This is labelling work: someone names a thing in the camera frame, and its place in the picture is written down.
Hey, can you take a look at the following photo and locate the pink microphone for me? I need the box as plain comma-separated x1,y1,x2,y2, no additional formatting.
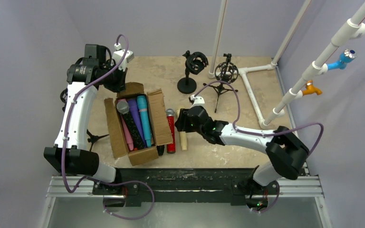
116,99,134,151

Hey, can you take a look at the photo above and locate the white PVC pipe frame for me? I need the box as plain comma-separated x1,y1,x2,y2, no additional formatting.
221,0,365,133

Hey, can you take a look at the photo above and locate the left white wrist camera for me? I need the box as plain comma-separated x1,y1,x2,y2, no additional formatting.
112,43,134,71

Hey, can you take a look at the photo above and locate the red glitter microphone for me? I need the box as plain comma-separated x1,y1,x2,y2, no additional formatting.
166,108,176,154

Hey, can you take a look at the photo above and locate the small black microphone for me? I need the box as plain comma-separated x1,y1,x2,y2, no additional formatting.
156,145,165,156

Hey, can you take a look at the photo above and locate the cream microphone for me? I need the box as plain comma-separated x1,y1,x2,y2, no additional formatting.
176,106,188,151

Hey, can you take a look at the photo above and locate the purple cable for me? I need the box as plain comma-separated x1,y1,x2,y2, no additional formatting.
192,80,324,214
60,34,155,221

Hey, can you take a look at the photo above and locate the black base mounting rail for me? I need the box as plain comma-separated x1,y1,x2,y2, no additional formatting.
59,167,306,209

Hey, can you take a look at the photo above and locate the round base microphone stand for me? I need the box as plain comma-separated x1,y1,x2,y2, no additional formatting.
177,50,209,94

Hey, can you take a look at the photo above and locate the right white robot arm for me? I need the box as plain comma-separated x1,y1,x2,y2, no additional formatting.
174,106,310,186

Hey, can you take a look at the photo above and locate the black glitter microphone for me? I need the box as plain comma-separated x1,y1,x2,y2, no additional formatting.
116,103,145,150

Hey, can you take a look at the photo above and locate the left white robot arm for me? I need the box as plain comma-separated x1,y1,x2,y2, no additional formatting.
44,44,134,182

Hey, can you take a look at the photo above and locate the blue pipe fitting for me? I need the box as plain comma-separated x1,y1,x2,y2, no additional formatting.
327,49,357,71

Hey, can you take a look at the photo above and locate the orange pipe fitting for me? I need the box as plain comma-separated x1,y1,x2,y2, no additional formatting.
302,80,322,96

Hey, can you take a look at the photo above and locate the teal microphone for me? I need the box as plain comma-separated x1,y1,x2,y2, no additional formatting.
137,95,152,147

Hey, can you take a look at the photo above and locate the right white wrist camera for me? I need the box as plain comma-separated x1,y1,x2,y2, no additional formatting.
189,95,205,108

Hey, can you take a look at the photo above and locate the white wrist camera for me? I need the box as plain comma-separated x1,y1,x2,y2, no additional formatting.
189,95,205,108
112,43,134,71

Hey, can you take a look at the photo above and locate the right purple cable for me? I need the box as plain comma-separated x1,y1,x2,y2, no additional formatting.
192,80,324,214

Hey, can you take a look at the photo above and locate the purple microphone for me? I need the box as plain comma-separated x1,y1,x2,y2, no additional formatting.
127,98,146,145

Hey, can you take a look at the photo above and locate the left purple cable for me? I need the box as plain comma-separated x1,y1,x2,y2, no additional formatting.
60,34,155,221

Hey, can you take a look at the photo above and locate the aluminium rail frame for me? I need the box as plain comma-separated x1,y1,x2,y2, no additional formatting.
39,176,333,228

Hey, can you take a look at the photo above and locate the left tripod microphone stand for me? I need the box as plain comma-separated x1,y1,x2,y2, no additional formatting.
59,88,110,152

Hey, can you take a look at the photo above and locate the brown cardboard box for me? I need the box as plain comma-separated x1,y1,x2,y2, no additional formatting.
104,82,173,166

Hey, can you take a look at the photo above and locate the tripod shock mount stand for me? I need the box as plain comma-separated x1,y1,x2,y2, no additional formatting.
209,53,239,113

